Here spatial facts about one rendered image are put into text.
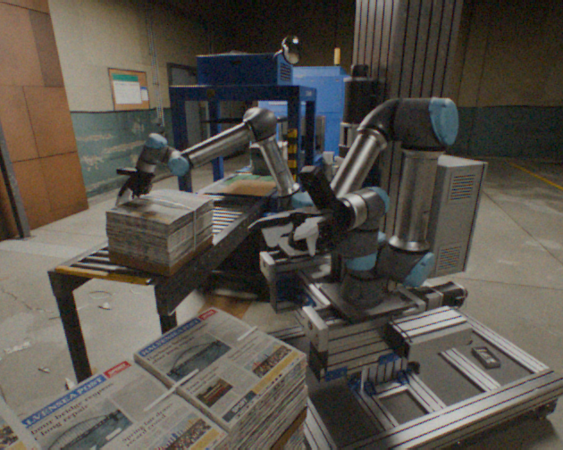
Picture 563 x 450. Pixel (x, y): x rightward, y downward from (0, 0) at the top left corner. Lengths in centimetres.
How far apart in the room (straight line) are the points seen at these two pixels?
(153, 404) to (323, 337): 54
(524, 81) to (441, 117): 933
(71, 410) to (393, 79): 125
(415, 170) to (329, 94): 373
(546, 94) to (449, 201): 906
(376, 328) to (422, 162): 60
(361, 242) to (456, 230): 79
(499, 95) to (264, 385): 966
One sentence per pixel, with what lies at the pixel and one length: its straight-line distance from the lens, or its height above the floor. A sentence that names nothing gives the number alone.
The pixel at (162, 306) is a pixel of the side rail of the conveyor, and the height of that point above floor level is 72.
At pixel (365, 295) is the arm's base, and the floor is 86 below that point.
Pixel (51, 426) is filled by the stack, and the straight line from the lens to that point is 94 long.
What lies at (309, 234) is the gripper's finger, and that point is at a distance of 57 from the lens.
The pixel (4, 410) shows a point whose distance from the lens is 64.
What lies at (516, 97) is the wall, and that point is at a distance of 1025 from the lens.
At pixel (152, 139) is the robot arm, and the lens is 150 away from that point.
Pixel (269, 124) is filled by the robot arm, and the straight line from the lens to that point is 144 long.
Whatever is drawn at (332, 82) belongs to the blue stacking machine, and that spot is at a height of 166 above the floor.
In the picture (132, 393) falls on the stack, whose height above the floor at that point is 83.
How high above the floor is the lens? 146
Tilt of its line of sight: 20 degrees down
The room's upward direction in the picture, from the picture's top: straight up
